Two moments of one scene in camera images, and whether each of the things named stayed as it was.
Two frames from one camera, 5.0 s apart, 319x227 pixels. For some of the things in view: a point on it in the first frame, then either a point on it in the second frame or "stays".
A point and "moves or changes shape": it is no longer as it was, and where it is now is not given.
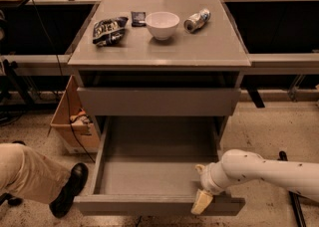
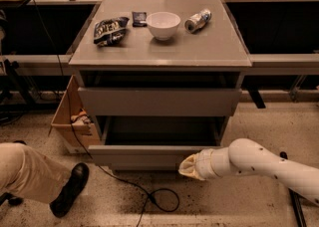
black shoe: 76,182 stays
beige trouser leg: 30,175 stays
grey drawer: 159,165 moves or changes shape
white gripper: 206,177 -> 205,164
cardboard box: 78,132 stays
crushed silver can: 196,20 stays
